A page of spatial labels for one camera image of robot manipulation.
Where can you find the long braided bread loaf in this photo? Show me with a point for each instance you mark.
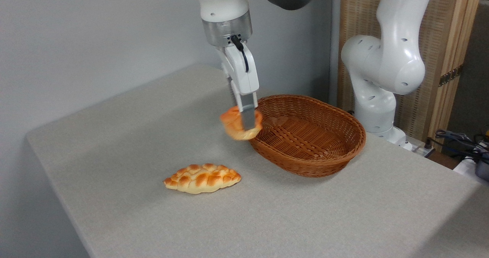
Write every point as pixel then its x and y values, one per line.
pixel 202 178

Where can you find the round knotted bread roll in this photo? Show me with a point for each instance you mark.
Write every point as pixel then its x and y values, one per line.
pixel 232 125

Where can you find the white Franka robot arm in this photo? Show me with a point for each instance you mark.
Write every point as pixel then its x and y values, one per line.
pixel 389 59

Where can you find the grey metal pot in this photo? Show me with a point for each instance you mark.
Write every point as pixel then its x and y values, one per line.
pixel 483 168

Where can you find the wooden woven folding screen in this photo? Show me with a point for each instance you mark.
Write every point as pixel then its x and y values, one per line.
pixel 443 21

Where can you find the brass screen hinge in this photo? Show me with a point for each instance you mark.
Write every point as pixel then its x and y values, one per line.
pixel 450 75

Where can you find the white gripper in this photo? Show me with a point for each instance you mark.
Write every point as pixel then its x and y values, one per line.
pixel 242 72

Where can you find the brown wicker basket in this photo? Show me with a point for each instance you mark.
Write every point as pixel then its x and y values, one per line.
pixel 309 139

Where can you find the grey tablecloth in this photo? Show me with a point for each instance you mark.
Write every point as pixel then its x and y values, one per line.
pixel 267 212

